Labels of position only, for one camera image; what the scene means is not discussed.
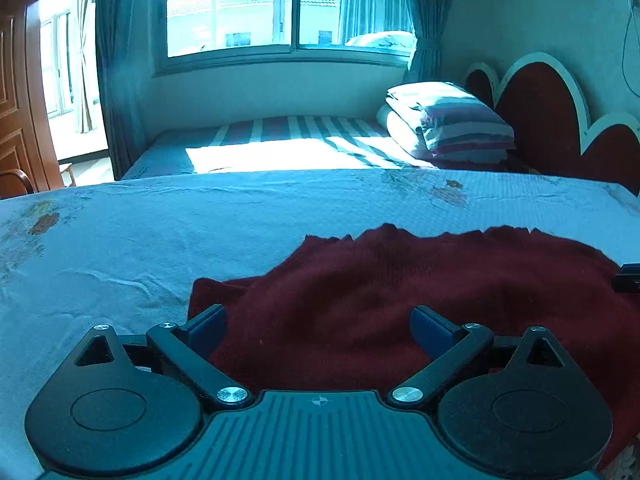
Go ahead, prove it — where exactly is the black chair with wooden armrests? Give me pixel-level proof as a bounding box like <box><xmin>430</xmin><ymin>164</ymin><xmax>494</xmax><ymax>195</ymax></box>
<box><xmin>0</xmin><ymin>169</ymin><xmax>35</xmax><ymax>200</ymax></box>

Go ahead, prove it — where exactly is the floral bed sheet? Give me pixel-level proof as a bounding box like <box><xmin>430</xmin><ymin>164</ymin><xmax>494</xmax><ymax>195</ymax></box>
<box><xmin>0</xmin><ymin>167</ymin><xmax>640</xmax><ymax>480</ymax></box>

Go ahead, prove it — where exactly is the light blue pillow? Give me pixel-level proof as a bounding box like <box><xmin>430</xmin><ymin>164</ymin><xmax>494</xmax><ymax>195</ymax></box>
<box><xmin>345</xmin><ymin>31</ymin><xmax>417</xmax><ymax>53</ymax></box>

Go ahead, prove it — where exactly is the striped mattress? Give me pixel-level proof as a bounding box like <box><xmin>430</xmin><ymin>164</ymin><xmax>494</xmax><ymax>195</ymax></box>
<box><xmin>120</xmin><ymin>115</ymin><xmax>436</xmax><ymax>181</ymax></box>

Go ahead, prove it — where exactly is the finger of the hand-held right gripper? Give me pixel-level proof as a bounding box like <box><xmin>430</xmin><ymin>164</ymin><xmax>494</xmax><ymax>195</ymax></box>
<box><xmin>612</xmin><ymin>264</ymin><xmax>640</xmax><ymax>295</ymax></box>

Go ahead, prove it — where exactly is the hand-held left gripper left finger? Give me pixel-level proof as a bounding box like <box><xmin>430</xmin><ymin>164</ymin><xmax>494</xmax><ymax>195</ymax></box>
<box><xmin>74</xmin><ymin>304</ymin><xmax>253</xmax><ymax>411</ymax></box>

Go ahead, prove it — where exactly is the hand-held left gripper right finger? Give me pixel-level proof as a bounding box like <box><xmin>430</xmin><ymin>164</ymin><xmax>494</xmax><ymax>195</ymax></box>
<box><xmin>387</xmin><ymin>305</ymin><xmax>581</xmax><ymax>411</ymax></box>

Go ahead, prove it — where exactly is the brown wooden door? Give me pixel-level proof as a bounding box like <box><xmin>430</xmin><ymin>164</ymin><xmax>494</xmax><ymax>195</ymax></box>
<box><xmin>0</xmin><ymin>0</ymin><xmax>63</xmax><ymax>198</ymax></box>

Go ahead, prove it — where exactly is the hanging charger cable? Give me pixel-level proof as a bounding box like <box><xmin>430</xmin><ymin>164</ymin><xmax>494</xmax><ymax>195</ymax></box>
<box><xmin>620</xmin><ymin>0</ymin><xmax>640</xmax><ymax>91</ymax></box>

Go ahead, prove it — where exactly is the red and white scalloped headboard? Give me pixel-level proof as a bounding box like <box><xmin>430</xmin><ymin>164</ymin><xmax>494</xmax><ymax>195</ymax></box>
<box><xmin>462</xmin><ymin>52</ymin><xmax>640</xmax><ymax>191</ymax></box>

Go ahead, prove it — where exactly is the teal window curtain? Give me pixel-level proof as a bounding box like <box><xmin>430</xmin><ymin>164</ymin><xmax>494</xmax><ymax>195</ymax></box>
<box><xmin>340</xmin><ymin>0</ymin><xmax>463</xmax><ymax>83</ymax></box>
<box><xmin>95</xmin><ymin>0</ymin><xmax>168</xmax><ymax>181</ymax></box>

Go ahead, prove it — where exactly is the dark red beaded sweater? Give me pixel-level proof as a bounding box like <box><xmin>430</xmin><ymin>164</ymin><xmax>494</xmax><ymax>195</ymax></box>
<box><xmin>187</xmin><ymin>224</ymin><xmax>640</xmax><ymax>471</ymax></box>

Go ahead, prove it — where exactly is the sliding glass window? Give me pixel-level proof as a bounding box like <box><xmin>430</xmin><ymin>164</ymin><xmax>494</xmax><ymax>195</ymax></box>
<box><xmin>155</xmin><ymin>0</ymin><xmax>418</xmax><ymax>68</ymax></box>

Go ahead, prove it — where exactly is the striped pillow stack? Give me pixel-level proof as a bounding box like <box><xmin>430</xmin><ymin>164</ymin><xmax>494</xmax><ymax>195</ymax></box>
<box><xmin>376</xmin><ymin>81</ymin><xmax>517</xmax><ymax>166</ymax></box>

